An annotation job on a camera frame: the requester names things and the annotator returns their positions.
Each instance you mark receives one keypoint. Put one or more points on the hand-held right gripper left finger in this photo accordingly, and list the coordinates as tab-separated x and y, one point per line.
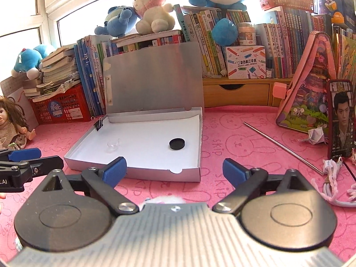
114	172

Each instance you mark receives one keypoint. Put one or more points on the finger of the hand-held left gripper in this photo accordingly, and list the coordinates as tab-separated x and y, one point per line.
47	164
25	154

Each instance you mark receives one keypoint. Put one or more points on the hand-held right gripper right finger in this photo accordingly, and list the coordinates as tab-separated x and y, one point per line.
233	171

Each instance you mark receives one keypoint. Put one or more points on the silver cardboard box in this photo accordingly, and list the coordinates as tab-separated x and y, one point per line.
150	130

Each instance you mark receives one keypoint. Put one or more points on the small clear glass cup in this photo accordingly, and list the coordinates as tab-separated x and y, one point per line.
114	146

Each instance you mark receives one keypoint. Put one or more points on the brown-haired doll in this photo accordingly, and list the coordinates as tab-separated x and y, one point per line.
11	125

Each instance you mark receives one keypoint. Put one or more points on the black binder clip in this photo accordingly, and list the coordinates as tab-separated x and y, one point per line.
98	124

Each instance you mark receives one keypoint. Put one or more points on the thin metal rod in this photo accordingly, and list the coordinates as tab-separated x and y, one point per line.
283	146

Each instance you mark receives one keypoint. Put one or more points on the red plastic crate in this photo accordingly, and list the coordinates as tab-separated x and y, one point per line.
59	108

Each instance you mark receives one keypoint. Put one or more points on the black round cap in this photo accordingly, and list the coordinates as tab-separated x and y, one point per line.
177	144

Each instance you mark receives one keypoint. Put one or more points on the grid board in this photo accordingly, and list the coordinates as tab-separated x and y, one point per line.
11	87

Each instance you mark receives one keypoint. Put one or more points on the wooden drawer shelf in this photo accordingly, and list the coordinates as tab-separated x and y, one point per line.
242	90

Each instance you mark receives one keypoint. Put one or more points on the folded paper origami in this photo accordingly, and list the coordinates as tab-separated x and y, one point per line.
315	136

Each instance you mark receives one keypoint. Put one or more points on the pink block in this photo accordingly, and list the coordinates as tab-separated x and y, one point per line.
279	90

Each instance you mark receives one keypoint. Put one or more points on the stack of worn books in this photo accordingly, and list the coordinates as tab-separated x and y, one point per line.
55	66

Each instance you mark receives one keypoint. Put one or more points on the blue cat plush toy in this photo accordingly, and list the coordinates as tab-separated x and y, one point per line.
27	61

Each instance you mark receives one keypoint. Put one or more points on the row of thin blue books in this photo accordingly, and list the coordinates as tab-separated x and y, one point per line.
89	75

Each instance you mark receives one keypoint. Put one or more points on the small glass bottle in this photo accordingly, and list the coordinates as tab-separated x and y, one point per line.
269	68

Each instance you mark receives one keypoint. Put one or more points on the white label printer box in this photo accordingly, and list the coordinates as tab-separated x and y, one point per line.
246	61

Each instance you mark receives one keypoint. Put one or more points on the pink triangular bag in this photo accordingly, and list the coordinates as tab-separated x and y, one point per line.
308	89

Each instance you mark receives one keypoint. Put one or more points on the portrait photo stand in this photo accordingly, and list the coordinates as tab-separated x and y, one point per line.
340	119

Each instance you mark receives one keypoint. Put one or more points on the row of small books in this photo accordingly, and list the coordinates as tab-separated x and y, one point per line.
150	40

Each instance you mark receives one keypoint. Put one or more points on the row of colourful books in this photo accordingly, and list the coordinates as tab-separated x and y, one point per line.
294	47

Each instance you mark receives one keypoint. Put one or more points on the white jar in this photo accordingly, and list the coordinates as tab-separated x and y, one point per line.
247	33

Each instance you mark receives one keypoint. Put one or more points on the round blue plush toy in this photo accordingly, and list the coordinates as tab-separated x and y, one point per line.
225	32

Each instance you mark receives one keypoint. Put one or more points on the blue alien plush toy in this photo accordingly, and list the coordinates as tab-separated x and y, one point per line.
118	19

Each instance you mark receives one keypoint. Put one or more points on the row of comic books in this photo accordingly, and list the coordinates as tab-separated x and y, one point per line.
345	50

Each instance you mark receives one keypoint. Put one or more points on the pink sheep plush toy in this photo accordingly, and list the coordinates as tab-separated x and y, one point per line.
151	5

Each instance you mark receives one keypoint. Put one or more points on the blue mask box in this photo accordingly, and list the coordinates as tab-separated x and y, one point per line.
331	0

